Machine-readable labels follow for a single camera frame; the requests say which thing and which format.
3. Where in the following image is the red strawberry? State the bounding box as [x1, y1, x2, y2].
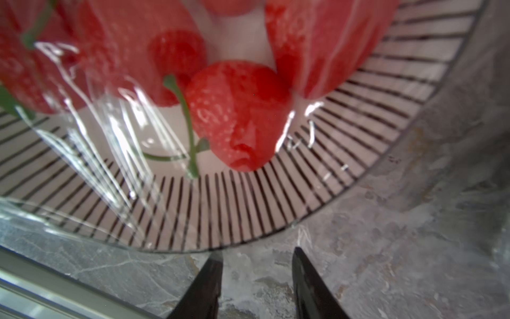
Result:
[185, 60, 293, 172]

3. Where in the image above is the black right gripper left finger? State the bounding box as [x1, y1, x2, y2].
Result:
[167, 253, 223, 319]

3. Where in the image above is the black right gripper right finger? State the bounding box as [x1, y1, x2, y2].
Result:
[292, 247, 350, 319]

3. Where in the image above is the glass plate of strawberries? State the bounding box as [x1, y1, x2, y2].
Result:
[1, 1, 487, 253]

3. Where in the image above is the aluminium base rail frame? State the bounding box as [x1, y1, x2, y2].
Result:
[1, 247, 157, 318]

